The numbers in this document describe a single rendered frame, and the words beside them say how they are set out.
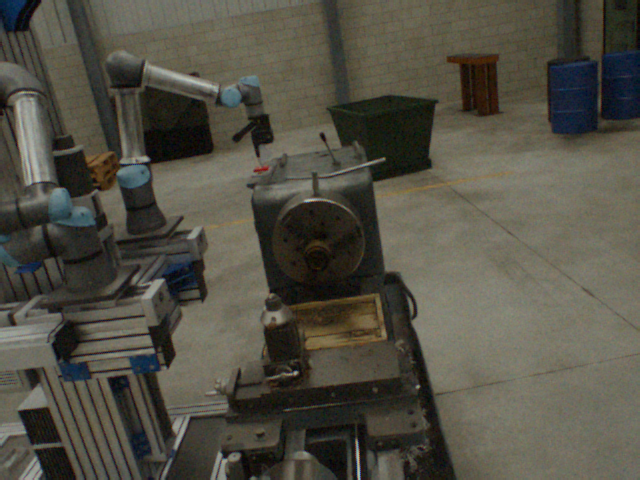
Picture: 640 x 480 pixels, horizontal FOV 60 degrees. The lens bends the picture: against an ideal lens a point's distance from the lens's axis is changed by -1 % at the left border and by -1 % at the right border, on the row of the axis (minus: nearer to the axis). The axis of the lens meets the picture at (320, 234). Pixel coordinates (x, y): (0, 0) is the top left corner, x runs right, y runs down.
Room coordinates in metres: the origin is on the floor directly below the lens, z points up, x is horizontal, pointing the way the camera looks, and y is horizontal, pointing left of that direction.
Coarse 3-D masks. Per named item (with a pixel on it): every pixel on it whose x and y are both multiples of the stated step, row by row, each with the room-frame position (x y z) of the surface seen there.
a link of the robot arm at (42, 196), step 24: (0, 72) 1.48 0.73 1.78; (24, 72) 1.51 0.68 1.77; (24, 96) 1.45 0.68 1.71; (24, 120) 1.41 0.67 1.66; (24, 144) 1.36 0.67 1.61; (48, 144) 1.39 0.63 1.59; (24, 168) 1.32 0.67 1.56; (48, 168) 1.33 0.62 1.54; (48, 192) 1.28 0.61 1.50; (24, 216) 1.24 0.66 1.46; (48, 216) 1.25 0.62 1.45
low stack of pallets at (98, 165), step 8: (112, 152) 9.83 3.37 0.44; (88, 160) 9.35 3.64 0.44; (96, 160) 9.19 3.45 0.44; (104, 160) 9.18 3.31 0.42; (112, 160) 9.71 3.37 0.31; (88, 168) 8.72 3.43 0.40; (96, 168) 8.76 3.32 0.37; (104, 168) 9.00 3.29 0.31; (112, 168) 9.77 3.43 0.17; (96, 176) 8.73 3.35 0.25; (104, 176) 9.09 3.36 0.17; (112, 176) 9.38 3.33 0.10; (96, 184) 8.74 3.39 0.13; (104, 184) 8.74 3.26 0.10; (112, 184) 9.10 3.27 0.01
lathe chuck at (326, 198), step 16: (320, 192) 1.84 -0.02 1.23; (288, 208) 1.78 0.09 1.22; (304, 208) 1.76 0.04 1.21; (320, 208) 1.76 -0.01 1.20; (336, 208) 1.75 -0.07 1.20; (352, 208) 1.82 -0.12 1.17; (304, 224) 1.76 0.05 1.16; (320, 224) 1.76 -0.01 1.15; (336, 224) 1.75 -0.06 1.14; (352, 224) 1.75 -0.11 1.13; (272, 240) 1.77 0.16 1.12; (288, 240) 1.77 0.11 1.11; (288, 256) 1.77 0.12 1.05; (336, 256) 1.76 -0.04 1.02; (352, 256) 1.75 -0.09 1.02; (288, 272) 1.77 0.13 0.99; (304, 272) 1.77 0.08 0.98; (320, 272) 1.76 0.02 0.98; (336, 272) 1.76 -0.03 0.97
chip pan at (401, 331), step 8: (384, 288) 2.45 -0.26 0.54; (392, 288) 2.43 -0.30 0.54; (392, 296) 2.35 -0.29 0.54; (400, 296) 2.33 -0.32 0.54; (392, 304) 2.27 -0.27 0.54; (400, 304) 2.26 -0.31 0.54; (392, 312) 2.19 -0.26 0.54; (400, 312) 2.18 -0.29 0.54; (400, 320) 2.11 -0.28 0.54; (408, 320) 2.10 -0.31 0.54; (400, 328) 2.05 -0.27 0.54; (408, 328) 2.03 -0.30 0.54; (400, 336) 1.98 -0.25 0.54; (408, 336) 1.97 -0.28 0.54; (400, 344) 1.92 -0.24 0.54; (408, 344) 1.91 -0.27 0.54; (416, 352) 1.85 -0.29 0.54; (424, 384) 1.64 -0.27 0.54
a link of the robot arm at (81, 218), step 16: (80, 208) 1.56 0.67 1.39; (48, 224) 1.49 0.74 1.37; (64, 224) 1.48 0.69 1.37; (80, 224) 1.50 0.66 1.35; (48, 240) 1.47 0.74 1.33; (64, 240) 1.48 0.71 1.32; (80, 240) 1.49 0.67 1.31; (96, 240) 1.53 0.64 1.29; (64, 256) 1.49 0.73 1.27; (80, 256) 1.49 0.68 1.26
